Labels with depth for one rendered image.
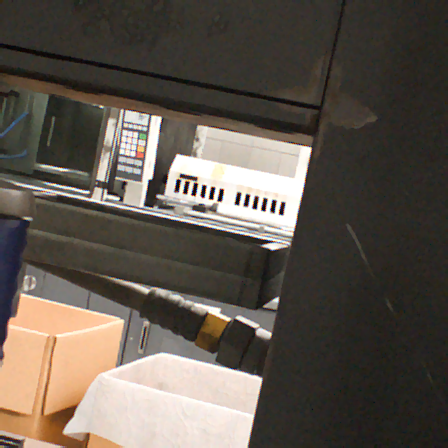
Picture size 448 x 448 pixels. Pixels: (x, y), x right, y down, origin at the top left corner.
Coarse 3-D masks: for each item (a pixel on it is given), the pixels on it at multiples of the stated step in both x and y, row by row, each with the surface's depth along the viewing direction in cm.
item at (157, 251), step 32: (32, 224) 48; (64, 224) 47; (96, 224) 47; (128, 224) 47; (160, 224) 47; (192, 224) 54; (32, 256) 48; (64, 256) 47; (96, 256) 47; (128, 256) 47; (160, 256) 47; (192, 256) 46; (224, 256) 46; (256, 256) 46; (160, 288) 47; (192, 288) 46; (224, 288) 46; (256, 288) 46
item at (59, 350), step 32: (32, 320) 337; (64, 320) 334; (96, 320) 331; (32, 352) 279; (64, 352) 285; (96, 352) 308; (0, 384) 279; (32, 384) 278; (64, 384) 289; (0, 416) 281; (32, 416) 279; (64, 416) 297
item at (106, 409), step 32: (96, 384) 280; (128, 384) 279; (160, 384) 330; (192, 384) 330; (224, 384) 328; (256, 384) 325; (96, 416) 279; (128, 416) 276; (160, 416) 275; (192, 416) 273; (224, 416) 272
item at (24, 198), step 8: (0, 184) 25; (8, 184) 26; (16, 184) 26; (0, 192) 25; (8, 192) 25; (16, 192) 25; (24, 192) 25; (32, 192) 26; (0, 200) 25; (8, 200) 25; (16, 200) 25; (24, 200) 25; (32, 200) 26; (0, 208) 25; (8, 208) 25; (16, 208) 25; (24, 208) 25; (32, 208) 26; (16, 216) 25; (24, 216) 25; (32, 216) 26
